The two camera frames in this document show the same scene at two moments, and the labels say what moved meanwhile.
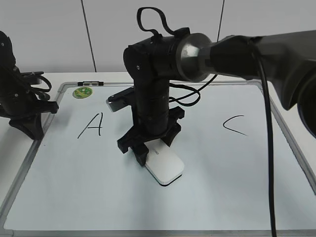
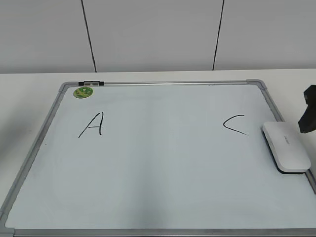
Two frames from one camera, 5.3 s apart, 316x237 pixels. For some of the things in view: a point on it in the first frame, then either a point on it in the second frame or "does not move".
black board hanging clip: (90, 83) does not move
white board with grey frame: (75, 181) does not move
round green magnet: (82, 92) does not move
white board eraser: (163, 163) → (287, 146)
